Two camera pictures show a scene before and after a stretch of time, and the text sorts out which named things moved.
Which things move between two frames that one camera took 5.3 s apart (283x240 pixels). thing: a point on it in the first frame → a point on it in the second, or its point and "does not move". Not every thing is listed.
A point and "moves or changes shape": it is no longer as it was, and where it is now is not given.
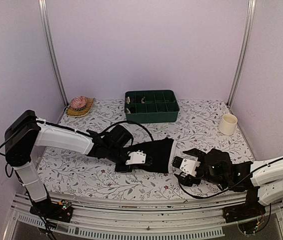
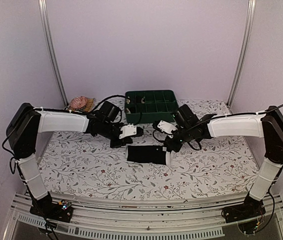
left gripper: x=120 y=169 → x=126 y=140
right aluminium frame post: x=246 y=47 does not move
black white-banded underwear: x=160 y=150 moves or changes shape
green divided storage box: x=152 y=106 does not move
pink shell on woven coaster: x=78 y=102 does not move
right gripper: x=187 y=181 → x=168 y=142
